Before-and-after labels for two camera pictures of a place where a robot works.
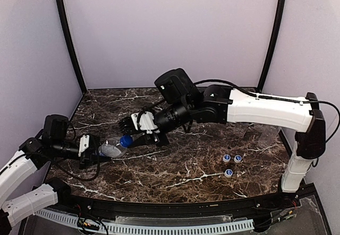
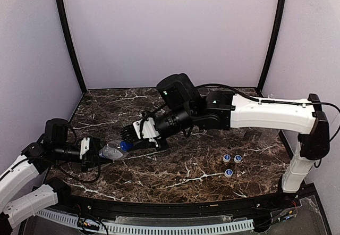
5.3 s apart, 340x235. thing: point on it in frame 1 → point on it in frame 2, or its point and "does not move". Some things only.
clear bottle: [268, 134] does not move
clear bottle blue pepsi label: [240, 128] → [249, 134]
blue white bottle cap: [237, 158] does not move
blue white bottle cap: [226, 158] does not move
